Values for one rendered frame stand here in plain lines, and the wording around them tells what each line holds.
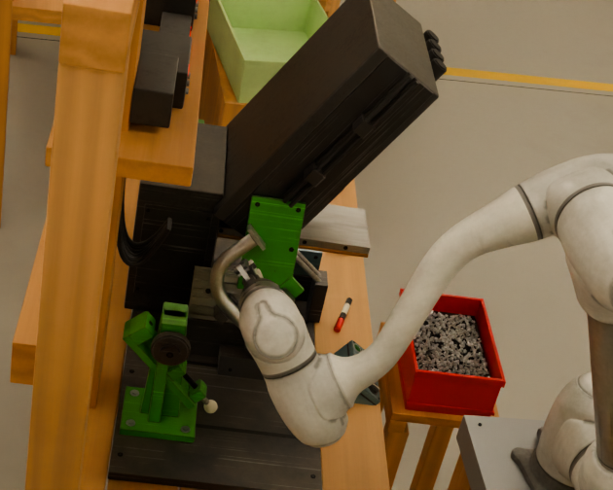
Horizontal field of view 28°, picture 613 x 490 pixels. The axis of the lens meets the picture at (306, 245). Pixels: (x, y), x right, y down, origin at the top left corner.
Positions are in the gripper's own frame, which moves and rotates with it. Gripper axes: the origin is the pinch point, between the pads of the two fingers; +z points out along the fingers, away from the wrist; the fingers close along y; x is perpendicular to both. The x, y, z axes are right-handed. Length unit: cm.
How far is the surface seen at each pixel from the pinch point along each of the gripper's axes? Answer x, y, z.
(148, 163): 0.8, 32.8, -22.7
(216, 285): 8.8, -2.6, 18.3
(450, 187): -70, -99, 279
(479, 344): -30, -59, 41
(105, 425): 42.7, -9.2, 5.7
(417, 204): -53, -92, 263
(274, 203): -11.3, 3.9, 19.6
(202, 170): -2.6, 16.0, 33.5
